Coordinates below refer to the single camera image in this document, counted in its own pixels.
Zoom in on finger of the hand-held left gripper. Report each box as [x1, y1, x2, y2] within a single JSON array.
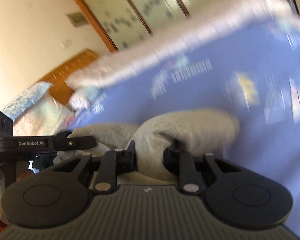
[[52, 131, 97, 151]]

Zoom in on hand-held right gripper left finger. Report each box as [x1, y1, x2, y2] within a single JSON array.
[[50, 140, 137, 195]]

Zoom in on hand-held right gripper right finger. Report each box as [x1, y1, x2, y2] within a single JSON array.
[[162, 147, 243, 195]]

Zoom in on grey pants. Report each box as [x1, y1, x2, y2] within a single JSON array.
[[54, 107, 240, 186]]

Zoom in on pale floral pillow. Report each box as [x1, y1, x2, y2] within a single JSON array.
[[13, 95, 76, 138]]

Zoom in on pink floral pillow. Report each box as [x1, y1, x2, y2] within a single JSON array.
[[68, 87, 103, 111]]

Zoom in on blue floral pillow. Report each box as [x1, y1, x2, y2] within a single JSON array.
[[2, 81, 52, 121]]

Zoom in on wooden headboard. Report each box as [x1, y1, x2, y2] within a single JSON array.
[[38, 49, 101, 105]]

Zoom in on blue printed bedsheet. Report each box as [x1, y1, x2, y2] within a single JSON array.
[[70, 22, 300, 238]]

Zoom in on lilac floral quilt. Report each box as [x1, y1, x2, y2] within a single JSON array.
[[65, 0, 300, 92]]

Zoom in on wooden framed glass wardrobe doors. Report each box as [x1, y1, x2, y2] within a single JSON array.
[[62, 0, 300, 53]]

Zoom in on grey wall panel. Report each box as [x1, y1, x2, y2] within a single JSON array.
[[66, 11, 87, 28]]

